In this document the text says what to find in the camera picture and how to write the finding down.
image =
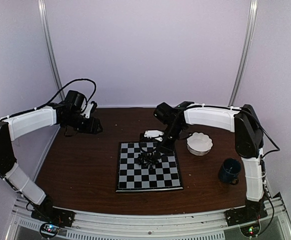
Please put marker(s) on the black grey chessboard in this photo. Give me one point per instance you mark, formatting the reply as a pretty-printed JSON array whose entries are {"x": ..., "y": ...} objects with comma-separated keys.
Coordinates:
[{"x": 139, "y": 171}]

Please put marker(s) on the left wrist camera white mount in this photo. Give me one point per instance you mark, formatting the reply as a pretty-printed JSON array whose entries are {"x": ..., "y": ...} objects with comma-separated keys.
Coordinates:
[{"x": 90, "y": 108}]

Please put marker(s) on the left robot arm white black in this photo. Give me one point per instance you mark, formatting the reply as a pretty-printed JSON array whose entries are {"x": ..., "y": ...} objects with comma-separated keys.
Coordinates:
[{"x": 75, "y": 111}]

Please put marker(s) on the pile of black chess pieces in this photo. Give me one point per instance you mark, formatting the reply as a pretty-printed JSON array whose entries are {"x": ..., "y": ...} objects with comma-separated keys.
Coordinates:
[{"x": 148, "y": 160}]

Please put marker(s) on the left aluminium frame post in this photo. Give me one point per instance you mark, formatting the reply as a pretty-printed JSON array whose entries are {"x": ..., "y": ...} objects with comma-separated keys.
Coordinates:
[{"x": 48, "y": 41}]

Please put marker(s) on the white scalloped bowl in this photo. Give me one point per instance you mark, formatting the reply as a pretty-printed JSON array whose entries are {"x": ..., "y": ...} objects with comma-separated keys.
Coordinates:
[{"x": 199, "y": 144}]

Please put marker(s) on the aluminium front rail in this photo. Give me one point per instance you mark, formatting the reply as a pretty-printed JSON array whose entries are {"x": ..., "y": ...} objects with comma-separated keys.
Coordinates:
[{"x": 208, "y": 225}]

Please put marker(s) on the aluminium frame post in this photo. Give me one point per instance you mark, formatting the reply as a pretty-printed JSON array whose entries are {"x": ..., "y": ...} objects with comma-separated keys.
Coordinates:
[
  {"x": 249, "y": 34},
  {"x": 48, "y": 41}
]

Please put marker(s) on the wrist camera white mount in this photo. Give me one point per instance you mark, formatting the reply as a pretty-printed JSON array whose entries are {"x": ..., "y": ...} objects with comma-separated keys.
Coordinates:
[
  {"x": 152, "y": 135},
  {"x": 90, "y": 108}
]

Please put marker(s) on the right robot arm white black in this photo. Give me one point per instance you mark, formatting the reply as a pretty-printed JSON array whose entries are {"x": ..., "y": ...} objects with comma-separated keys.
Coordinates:
[{"x": 242, "y": 121}]

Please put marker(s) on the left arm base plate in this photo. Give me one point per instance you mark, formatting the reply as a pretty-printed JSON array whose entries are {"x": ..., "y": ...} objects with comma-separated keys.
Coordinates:
[{"x": 57, "y": 216}]

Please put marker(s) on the dark blue mug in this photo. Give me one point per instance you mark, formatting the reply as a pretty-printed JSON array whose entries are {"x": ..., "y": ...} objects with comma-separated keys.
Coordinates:
[{"x": 229, "y": 171}]

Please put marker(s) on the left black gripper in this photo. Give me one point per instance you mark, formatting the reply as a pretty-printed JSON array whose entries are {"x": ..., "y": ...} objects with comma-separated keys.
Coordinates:
[{"x": 92, "y": 127}]

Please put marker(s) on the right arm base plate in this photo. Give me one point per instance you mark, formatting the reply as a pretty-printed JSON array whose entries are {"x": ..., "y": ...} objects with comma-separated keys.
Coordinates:
[{"x": 242, "y": 215}]

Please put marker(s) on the right aluminium frame post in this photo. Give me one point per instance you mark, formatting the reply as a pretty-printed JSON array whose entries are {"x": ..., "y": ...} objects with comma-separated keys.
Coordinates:
[{"x": 249, "y": 34}]

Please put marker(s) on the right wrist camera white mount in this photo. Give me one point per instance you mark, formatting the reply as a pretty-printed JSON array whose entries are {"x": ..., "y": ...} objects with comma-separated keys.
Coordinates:
[{"x": 152, "y": 135}]

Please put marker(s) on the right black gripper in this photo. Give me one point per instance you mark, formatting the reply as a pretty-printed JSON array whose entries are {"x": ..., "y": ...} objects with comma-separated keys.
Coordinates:
[{"x": 167, "y": 148}]

